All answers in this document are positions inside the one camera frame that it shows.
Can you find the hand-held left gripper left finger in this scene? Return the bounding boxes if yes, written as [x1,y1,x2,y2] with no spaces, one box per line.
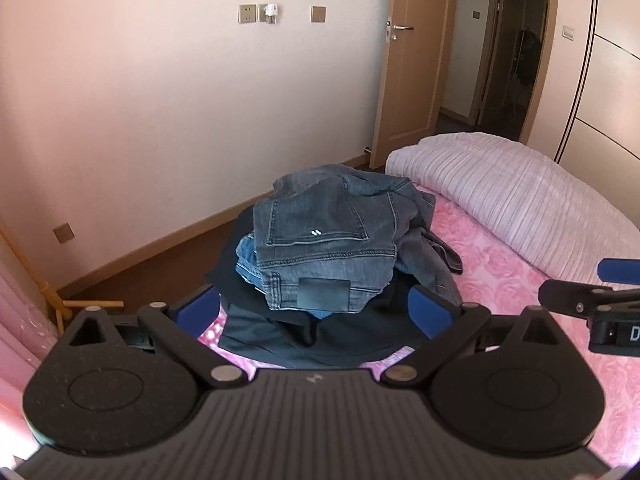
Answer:
[65,284,246,389]

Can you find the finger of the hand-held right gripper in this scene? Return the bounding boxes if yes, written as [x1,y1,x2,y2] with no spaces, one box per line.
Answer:
[539,279,640,320]
[597,258,640,285]

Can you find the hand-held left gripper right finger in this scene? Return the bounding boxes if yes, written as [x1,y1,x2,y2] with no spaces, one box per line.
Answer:
[380,284,566,389]

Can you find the pink rose blanket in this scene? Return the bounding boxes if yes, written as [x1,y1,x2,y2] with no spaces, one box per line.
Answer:
[197,195,640,468]

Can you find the blue jeans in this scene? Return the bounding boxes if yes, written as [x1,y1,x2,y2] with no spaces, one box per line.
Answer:
[235,234,332,321]

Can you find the black garment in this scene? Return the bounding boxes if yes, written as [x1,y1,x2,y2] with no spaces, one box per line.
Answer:
[202,205,452,369]

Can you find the light grey jeans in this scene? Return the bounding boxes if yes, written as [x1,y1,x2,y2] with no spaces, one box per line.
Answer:
[272,164,464,307]

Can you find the striped pale quilt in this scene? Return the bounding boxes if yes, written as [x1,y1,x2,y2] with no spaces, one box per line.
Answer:
[385,132,640,286]

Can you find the yellow wooden rack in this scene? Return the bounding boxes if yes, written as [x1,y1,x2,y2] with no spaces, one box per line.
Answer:
[0,225,125,336]

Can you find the pink cloth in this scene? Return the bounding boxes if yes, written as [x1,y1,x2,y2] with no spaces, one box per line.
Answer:
[0,247,63,461]

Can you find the white wardrobe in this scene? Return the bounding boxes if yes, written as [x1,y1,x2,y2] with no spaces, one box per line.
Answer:
[527,0,640,173]

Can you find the wooden door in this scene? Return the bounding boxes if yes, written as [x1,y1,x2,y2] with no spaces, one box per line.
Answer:
[370,0,460,170]

